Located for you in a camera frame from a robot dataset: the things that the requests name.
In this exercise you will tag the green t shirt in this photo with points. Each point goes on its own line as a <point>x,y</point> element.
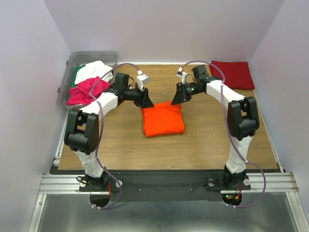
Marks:
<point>75,78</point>

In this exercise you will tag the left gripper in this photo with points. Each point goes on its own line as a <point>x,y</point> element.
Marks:
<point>147,102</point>

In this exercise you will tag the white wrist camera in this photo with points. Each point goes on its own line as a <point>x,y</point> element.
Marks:
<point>183,75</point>
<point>142,80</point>

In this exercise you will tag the folded dark red t shirt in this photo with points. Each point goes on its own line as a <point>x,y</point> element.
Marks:
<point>237,74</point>

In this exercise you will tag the clear plastic bin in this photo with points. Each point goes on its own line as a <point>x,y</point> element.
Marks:
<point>78,59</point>

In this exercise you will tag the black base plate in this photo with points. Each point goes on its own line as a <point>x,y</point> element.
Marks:
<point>116,193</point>

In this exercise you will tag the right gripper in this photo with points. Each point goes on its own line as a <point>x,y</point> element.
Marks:
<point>189,97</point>

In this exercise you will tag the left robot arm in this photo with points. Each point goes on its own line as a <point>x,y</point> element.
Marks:
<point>85,126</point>

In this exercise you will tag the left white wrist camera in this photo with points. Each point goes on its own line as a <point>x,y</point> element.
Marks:
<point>142,80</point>

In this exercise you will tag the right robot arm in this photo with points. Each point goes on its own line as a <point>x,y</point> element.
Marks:
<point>240,114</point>

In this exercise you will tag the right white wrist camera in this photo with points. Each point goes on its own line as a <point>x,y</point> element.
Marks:
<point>183,75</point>

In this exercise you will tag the orange t shirt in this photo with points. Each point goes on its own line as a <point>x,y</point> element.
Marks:
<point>163,119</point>

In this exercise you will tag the aluminium frame rail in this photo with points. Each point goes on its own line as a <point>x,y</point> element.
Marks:
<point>255,182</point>

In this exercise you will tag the pink t shirt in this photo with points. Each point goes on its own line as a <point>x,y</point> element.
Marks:
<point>79,95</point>

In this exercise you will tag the white t shirt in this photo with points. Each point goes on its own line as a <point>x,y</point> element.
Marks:
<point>93,70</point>

